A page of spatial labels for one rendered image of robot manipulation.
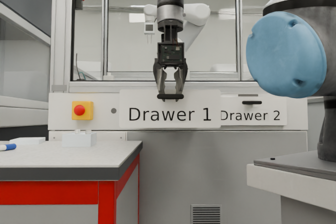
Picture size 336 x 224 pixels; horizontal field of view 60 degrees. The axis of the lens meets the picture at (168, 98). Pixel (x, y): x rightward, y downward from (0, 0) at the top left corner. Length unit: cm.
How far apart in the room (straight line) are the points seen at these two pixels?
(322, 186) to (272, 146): 76
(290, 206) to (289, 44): 29
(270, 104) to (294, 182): 72
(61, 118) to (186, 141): 50
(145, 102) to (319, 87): 51
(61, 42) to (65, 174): 76
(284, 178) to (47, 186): 42
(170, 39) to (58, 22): 62
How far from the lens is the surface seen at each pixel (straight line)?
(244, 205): 123
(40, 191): 61
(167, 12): 81
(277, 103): 121
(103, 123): 117
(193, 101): 83
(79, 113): 112
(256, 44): 45
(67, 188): 60
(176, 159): 116
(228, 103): 115
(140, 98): 83
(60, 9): 129
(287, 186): 51
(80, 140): 91
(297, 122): 126
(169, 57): 76
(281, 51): 42
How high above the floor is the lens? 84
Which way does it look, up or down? 4 degrees up
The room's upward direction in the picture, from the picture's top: straight up
